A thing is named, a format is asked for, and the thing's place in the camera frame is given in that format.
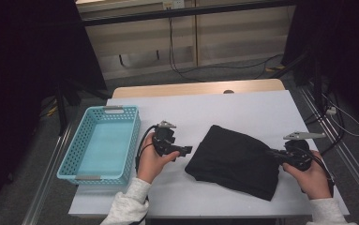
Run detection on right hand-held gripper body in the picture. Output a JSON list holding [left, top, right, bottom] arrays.
[[282, 131, 327, 173]]

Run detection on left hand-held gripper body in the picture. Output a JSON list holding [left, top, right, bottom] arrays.
[[151, 120, 178, 158]]

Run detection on black pants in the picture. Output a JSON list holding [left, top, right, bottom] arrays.
[[185, 125, 281, 202]]

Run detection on light blue plastic basket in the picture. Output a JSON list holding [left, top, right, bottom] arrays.
[[56, 105, 142, 186]]

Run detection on person's left hand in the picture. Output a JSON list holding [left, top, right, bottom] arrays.
[[136, 132, 181, 185]]

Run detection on person's right hand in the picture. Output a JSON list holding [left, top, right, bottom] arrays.
[[281, 150, 334, 202]]

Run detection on wooden table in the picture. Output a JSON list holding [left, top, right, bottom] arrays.
[[68, 78, 350, 219]]

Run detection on white table cover sheet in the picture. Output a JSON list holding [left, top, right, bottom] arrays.
[[68, 89, 350, 218]]

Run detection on black stand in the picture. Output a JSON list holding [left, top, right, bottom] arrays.
[[269, 51, 325, 111], [53, 81, 112, 137]]

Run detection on beige cabinet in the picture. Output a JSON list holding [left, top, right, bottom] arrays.
[[75, 0, 297, 81]]

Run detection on black curtain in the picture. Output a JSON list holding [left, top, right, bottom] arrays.
[[0, 0, 108, 219], [281, 0, 359, 132]]

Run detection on black horizontal bar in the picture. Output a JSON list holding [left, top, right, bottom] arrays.
[[82, 0, 297, 27]]

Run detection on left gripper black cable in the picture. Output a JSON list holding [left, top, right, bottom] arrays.
[[135, 125, 159, 173]]

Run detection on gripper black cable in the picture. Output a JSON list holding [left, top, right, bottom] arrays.
[[135, 125, 159, 173], [305, 153, 336, 198]]

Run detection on black floor cable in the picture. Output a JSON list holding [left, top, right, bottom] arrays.
[[303, 90, 345, 158]]

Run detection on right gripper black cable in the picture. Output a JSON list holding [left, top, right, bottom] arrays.
[[305, 153, 336, 198]]

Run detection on metal floor rail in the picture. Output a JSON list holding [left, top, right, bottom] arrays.
[[297, 85, 359, 214], [22, 121, 75, 225]]

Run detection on white cable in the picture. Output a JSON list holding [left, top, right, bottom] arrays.
[[321, 92, 359, 138]]

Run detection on black hanging cable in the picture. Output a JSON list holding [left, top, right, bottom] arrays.
[[167, 7, 284, 83]]

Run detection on white wall socket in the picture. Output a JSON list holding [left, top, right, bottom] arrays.
[[162, 0, 186, 9]]

